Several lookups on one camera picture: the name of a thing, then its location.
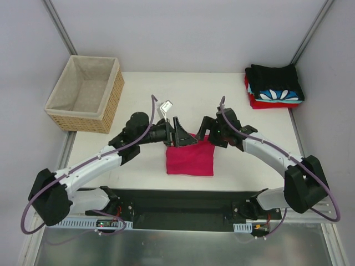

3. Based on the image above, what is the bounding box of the pink t shirt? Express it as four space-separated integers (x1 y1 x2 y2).
166 135 215 177

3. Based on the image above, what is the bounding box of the red t shirt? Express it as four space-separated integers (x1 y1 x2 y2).
244 76 300 109

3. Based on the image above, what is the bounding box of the wicker basket with liner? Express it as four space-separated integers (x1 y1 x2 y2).
44 55 125 134

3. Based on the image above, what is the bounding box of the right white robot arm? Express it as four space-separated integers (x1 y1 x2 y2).
196 108 329 220

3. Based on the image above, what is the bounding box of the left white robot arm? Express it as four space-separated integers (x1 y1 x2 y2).
28 112 198 226

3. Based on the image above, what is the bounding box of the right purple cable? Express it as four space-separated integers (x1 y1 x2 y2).
219 96 342 244

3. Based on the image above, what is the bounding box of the purple cable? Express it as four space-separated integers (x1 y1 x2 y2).
21 94 160 246
219 96 342 244

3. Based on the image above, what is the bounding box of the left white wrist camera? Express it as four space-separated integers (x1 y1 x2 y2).
156 100 173 122

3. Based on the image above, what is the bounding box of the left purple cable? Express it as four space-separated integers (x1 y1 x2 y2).
21 94 160 246

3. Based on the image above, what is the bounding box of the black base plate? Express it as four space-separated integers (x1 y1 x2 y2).
84 187 288 231

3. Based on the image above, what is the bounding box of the right aluminium frame post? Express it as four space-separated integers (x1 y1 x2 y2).
290 0 336 65

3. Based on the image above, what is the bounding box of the aluminium frame post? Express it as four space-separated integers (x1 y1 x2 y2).
41 0 78 55
290 0 336 65

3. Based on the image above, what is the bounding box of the left aluminium frame post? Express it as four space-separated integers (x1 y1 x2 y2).
41 0 78 55

